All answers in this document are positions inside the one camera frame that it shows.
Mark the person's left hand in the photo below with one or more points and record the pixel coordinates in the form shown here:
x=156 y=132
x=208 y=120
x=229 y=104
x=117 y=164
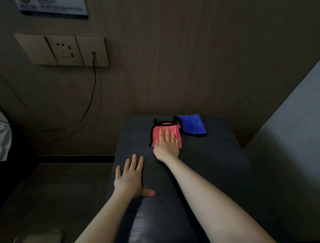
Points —
x=130 y=181

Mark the person's right hand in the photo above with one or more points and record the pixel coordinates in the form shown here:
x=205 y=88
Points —
x=166 y=150

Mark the pink cloth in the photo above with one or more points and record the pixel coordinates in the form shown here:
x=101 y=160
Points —
x=156 y=134

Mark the blue cloth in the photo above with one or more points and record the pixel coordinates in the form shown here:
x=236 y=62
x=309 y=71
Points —
x=193 y=125

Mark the person's left forearm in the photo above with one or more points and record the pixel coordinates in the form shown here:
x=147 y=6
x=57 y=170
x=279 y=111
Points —
x=107 y=220

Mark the person's right forearm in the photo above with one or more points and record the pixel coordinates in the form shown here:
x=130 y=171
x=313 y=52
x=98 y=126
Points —
x=215 y=205

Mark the black table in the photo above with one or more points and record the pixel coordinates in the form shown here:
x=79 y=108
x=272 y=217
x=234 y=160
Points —
x=215 y=155

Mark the clear plastic tray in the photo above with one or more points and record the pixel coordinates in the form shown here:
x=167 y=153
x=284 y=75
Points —
x=40 y=237

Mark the white bedding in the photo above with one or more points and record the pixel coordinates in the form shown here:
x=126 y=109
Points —
x=4 y=137

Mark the beige wall port plate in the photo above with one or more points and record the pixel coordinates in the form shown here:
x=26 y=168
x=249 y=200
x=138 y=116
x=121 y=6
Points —
x=102 y=51

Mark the beige blank wall plate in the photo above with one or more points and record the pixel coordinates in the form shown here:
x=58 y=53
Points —
x=32 y=48

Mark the white wall notice sign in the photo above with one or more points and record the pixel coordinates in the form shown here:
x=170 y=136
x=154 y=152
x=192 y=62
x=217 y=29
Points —
x=55 y=6

